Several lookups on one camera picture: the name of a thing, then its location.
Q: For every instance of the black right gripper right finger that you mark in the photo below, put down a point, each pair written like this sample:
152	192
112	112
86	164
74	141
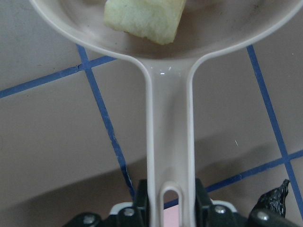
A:
202	204

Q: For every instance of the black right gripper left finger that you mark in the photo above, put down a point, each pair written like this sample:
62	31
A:
141	205

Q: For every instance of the torn bread piece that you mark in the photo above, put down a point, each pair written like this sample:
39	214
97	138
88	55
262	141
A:
156	20

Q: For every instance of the white plastic dustpan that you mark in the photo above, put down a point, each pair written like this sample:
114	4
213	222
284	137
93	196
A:
207	29

